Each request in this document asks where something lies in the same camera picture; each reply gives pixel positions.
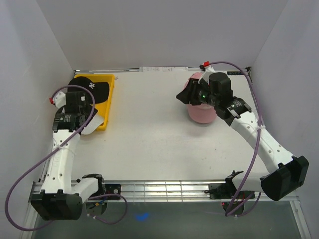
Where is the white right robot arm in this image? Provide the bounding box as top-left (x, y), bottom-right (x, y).
top-left (176, 72), bottom-right (309, 201)

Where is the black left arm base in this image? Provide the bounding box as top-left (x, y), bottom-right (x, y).
top-left (85, 184), bottom-right (122, 216)

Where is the yellow plastic tray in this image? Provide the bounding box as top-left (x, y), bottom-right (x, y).
top-left (74, 74), bottom-right (115, 131)

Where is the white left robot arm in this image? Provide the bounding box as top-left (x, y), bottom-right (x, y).
top-left (31, 91), bottom-right (106, 221)

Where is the white paper label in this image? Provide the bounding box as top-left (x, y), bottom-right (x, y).
top-left (139, 66), bottom-right (188, 72)

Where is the black cap white logo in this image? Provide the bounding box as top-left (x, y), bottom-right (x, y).
top-left (68, 76), bottom-right (110, 104)

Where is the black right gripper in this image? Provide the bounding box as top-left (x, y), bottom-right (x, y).
top-left (175, 78), bottom-right (218, 108)

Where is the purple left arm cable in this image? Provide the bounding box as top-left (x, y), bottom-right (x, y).
top-left (4, 85), bottom-right (128, 231)

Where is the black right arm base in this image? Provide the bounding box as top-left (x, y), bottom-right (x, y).
top-left (204, 170), bottom-right (255, 216)

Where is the pink cap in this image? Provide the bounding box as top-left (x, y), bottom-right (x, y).
top-left (183, 72), bottom-right (216, 124)

